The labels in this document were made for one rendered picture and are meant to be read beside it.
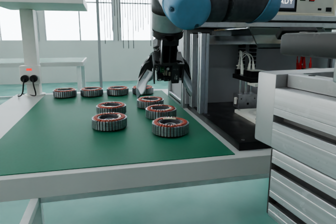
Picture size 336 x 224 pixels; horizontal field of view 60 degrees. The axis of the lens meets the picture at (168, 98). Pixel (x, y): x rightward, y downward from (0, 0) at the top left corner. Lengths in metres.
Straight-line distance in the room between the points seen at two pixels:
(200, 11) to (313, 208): 0.33
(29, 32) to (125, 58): 5.81
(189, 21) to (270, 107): 0.22
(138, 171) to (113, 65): 6.67
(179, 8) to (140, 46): 6.84
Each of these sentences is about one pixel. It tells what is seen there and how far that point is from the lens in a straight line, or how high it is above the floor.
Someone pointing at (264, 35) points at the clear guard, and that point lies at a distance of 0.86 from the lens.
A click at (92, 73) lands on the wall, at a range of 7.32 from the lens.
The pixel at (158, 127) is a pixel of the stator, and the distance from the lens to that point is 0.85.
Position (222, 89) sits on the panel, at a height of 0.82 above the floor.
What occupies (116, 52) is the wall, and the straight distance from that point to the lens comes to 7.29.
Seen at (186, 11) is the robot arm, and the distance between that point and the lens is 0.50.
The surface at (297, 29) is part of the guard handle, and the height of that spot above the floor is 1.06.
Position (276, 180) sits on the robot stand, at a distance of 0.39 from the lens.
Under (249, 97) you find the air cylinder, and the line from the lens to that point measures 1.15.
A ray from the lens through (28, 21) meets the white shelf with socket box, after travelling 1.59.
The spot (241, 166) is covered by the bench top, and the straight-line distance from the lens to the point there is 0.75.
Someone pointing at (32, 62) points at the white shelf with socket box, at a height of 0.92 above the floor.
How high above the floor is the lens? 1.03
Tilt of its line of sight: 12 degrees down
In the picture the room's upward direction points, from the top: straight up
